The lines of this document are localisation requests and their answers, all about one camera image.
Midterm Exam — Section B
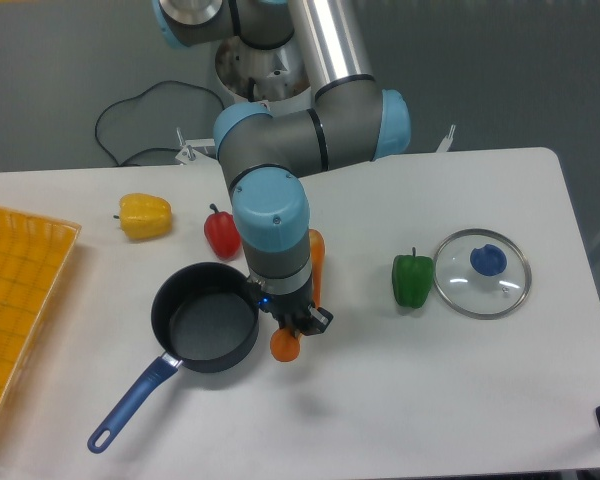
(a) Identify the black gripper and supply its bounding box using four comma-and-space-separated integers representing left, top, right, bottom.
247, 277, 333, 336

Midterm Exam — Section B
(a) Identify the long orange bread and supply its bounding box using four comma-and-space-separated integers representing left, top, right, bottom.
270, 229, 326, 363

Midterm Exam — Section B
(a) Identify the black pot with blue handle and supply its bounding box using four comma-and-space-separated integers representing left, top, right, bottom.
87, 262, 259, 454

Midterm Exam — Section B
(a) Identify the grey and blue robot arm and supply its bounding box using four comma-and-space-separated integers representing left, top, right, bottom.
153, 1, 411, 336

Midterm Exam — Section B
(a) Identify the red bell pepper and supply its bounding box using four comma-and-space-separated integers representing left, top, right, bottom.
203, 204, 241, 260

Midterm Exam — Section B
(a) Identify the green bell pepper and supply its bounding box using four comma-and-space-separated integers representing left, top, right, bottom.
391, 247, 434, 309

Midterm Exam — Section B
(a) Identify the yellow bell pepper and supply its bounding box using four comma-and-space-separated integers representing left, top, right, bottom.
116, 193, 173, 241

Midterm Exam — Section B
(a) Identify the glass lid with blue knob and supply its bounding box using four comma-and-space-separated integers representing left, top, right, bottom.
433, 228, 532, 320

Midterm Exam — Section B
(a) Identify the orange plastic basket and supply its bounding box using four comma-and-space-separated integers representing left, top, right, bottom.
0, 206, 81, 411

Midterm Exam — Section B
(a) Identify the black cable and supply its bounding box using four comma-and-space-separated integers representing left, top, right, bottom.
94, 80, 227, 167

